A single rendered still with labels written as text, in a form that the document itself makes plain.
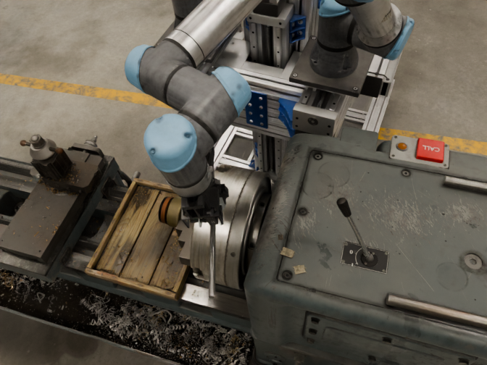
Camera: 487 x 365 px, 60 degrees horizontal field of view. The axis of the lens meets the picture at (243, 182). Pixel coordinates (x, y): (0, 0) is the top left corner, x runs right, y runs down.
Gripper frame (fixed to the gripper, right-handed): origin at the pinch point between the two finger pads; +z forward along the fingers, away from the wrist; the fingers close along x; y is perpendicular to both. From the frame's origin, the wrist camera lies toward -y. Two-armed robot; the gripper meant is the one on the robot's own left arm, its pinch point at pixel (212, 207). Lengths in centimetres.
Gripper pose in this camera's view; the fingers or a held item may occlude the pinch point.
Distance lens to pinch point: 93.4
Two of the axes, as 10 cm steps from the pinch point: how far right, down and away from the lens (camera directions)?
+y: 0.6, 9.1, -4.1
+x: 9.9, -1.1, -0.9
